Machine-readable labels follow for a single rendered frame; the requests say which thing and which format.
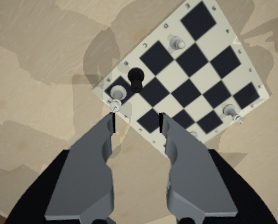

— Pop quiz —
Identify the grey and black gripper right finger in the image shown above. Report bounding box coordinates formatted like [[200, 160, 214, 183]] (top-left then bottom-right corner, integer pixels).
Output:
[[159, 112, 278, 224]]

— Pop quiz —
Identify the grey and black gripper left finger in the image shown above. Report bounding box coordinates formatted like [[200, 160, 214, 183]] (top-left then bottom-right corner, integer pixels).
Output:
[[4, 112, 116, 224]]

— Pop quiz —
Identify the black chess piece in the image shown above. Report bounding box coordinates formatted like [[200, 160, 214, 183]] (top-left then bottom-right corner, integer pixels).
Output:
[[128, 68, 144, 93]]

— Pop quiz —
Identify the black and white chessboard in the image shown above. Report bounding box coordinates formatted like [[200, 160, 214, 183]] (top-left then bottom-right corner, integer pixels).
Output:
[[92, 0, 270, 159]]

